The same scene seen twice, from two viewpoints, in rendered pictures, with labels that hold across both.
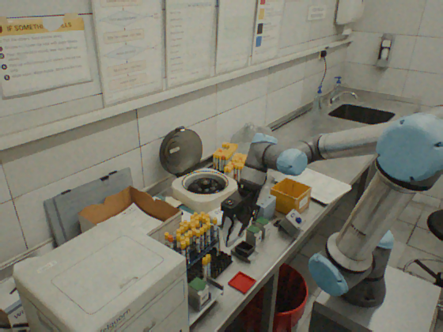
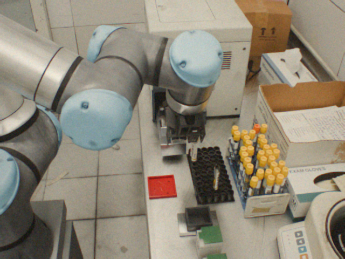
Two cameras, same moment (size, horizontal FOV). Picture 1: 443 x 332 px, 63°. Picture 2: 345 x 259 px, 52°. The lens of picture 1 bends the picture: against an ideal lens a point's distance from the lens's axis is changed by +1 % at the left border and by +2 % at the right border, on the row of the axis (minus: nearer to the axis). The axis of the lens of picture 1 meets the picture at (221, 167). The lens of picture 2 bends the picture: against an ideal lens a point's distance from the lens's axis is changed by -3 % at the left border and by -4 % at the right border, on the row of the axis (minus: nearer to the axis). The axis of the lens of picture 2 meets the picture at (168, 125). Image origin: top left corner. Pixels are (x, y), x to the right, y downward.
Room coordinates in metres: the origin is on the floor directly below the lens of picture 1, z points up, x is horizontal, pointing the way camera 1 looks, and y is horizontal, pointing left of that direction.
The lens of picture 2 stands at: (1.31, -0.47, 1.57)
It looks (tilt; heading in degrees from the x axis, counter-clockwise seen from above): 40 degrees down; 137
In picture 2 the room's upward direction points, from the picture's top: straight up
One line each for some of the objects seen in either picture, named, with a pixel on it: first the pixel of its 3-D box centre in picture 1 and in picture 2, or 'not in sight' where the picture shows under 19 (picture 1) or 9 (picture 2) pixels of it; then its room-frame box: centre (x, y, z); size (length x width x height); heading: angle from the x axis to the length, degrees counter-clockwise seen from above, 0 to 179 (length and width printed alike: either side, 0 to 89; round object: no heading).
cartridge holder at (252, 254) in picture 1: (244, 250); (198, 220); (1.00, -0.09, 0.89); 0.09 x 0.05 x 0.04; 52
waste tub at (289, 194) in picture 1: (289, 197); not in sight; (1.31, -0.30, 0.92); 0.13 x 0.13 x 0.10; 50
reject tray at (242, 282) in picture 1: (242, 281); (161, 186); (0.86, -0.07, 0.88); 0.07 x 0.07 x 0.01; 53
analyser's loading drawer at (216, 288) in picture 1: (193, 304); (169, 123); (0.73, 0.07, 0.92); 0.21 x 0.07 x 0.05; 143
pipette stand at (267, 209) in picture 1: (265, 210); not in sight; (1.21, -0.18, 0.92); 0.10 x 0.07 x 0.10; 145
